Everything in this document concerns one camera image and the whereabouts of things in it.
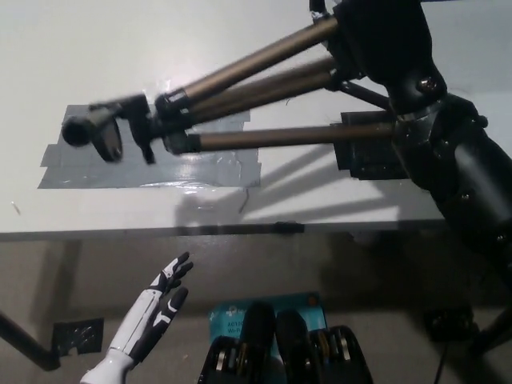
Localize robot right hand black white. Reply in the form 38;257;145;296
330;0;448;118

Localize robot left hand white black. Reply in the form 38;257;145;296
108;251;195;367

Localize bronze and black camera tripod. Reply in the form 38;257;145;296
59;0;401;166

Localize black ribbed robot body blocks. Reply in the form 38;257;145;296
198;302;373;384

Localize black floor tape patch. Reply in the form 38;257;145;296
423;306;479;342
53;318;106;357

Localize teal printed router box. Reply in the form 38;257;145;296
207;291;327;361

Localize black table leg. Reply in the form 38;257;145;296
0;310;61;371
474;315;512;355

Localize small black tape strip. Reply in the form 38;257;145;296
274;220;304;235

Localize grey duct tape patch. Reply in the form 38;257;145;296
38;102;263;189

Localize thin black floor cable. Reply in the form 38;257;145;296
433;342;451;384

